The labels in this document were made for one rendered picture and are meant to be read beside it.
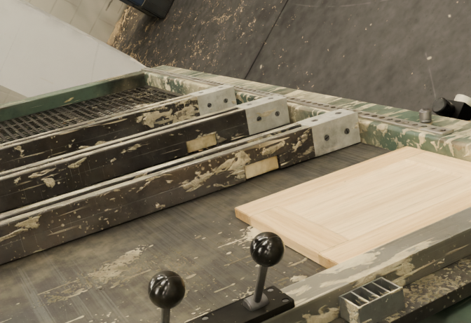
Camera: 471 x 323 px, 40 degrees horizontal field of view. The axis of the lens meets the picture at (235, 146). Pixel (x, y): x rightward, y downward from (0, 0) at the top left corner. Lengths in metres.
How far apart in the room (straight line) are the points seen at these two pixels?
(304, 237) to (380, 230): 0.12
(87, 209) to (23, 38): 3.66
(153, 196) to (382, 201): 0.43
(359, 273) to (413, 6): 2.30
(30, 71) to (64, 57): 0.26
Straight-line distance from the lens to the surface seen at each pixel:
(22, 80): 4.89
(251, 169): 1.35
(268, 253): 0.70
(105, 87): 2.60
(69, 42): 4.89
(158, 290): 0.66
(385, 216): 1.07
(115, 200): 1.24
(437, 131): 1.34
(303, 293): 0.83
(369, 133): 1.47
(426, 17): 2.97
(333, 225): 1.06
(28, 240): 1.21
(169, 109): 1.87
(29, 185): 1.49
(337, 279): 0.85
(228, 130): 1.63
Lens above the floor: 1.84
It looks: 30 degrees down
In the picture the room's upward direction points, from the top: 64 degrees counter-clockwise
